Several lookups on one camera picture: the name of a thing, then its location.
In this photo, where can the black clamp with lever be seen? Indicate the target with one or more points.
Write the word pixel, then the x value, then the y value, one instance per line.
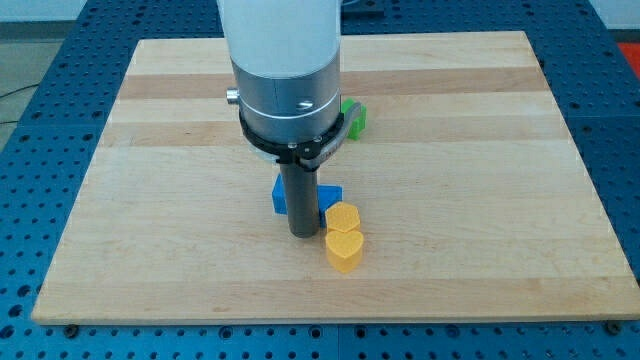
pixel 311 154

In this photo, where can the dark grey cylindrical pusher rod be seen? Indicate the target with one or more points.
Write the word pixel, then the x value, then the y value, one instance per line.
pixel 300 188

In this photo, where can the blue triangle block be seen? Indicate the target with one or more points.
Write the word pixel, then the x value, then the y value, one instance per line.
pixel 278 196

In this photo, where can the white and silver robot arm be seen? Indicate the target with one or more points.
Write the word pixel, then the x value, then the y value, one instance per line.
pixel 285 57

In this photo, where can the blue cube block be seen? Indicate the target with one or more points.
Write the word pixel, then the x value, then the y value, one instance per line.
pixel 328 195

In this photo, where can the yellow hexagon block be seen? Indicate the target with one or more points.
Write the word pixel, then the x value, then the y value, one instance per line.
pixel 342 217

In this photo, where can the green block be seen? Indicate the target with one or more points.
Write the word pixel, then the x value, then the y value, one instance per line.
pixel 357 122

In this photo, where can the yellow heart block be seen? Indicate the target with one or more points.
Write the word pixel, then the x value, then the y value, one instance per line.
pixel 344 250

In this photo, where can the wooden board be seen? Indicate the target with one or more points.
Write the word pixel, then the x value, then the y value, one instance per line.
pixel 467 195

